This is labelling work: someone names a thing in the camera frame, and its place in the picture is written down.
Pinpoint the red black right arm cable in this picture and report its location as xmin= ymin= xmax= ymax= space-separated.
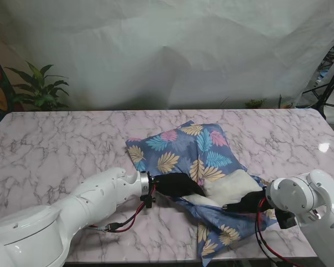
xmin=254 ymin=196 xmax=306 ymax=267

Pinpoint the large green leafy plant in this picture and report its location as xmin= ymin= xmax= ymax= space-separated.
xmin=4 ymin=61 xmax=71 ymax=111

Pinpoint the red black arm cable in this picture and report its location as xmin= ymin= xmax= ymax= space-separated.
xmin=254 ymin=196 xmax=306 ymax=267
xmin=86 ymin=185 xmax=156 ymax=234

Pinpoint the white pillow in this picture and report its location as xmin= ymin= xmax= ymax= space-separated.
xmin=182 ymin=170 xmax=263 ymax=208

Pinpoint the small green plant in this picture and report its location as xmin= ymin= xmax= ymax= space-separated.
xmin=243 ymin=98 xmax=267 ymax=110

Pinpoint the small orange pot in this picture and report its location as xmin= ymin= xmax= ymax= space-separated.
xmin=278 ymin=93 xmax=295 ymax=110

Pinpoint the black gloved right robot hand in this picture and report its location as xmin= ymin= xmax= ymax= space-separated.
xmin=221 ymin=189 xmax=271 ymax=214

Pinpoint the purple floral pillowcase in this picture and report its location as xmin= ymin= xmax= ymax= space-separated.
xmin=125 ymin=120 xmax=278 ymax=267

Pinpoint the black tripod stand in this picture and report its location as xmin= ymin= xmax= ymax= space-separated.
xmin=302 ymin=47 xmax=334 ymax=121

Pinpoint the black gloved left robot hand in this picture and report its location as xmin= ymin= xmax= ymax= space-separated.
xmin=153 ymin=172 xmax=206 ymax=198

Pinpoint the white backdrop sheet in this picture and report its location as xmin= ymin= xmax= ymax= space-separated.
xmin=0 ymin=0 xmax=334 ymax=112

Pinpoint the red black left arm cable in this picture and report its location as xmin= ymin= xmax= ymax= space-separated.
xmin=86 ymin=185 xmax=156 ymax=234

